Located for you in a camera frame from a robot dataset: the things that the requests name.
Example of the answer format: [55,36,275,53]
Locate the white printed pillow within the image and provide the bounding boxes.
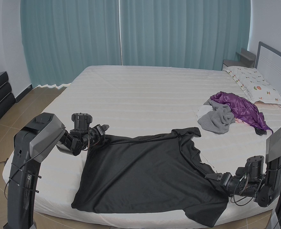
[223,66,281,105]

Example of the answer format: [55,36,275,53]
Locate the white garment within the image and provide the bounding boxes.
[197,105,213,119]

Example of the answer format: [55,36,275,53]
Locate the blue-green curtain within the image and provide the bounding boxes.
[120,0,251,70]
[21,0,122,88]

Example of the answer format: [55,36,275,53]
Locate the purple satin garment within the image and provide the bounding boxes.
[210,92,274,136]

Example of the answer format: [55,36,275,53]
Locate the black T-shirt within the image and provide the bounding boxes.
[71,127,229,226]

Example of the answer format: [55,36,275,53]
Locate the grey garment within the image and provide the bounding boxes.
[198,98,236,134]

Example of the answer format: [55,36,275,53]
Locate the grey bedside table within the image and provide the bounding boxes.
[223,48,256,69]

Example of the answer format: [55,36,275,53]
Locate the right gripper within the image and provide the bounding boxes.
[205,173,239,196]

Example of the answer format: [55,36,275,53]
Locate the bed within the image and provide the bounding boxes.
[2,41,281,226]

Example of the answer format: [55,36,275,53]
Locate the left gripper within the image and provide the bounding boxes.
[91,124,110,139]

